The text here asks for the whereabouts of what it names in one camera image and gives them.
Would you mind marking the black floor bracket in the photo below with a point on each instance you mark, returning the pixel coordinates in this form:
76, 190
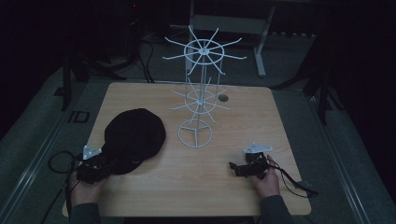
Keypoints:
79, 117

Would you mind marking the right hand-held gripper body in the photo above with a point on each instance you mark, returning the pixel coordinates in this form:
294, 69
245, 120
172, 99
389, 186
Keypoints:
256, 160

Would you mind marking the white metal desk frame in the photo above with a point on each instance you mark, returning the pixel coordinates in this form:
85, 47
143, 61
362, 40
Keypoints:
230, 28

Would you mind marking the person's left hand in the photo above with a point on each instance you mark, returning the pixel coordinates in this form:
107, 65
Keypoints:
84, 193

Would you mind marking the person's right hand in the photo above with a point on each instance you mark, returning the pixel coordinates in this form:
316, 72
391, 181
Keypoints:
267, 183

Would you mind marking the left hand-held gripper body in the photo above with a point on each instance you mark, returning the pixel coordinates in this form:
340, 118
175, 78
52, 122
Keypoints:
93, 166

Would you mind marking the black cap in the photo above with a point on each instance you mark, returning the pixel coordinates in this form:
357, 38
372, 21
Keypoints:
134, 137

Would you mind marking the dark metal stand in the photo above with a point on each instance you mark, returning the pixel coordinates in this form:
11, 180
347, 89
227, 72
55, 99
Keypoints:
74, 74
320, 81

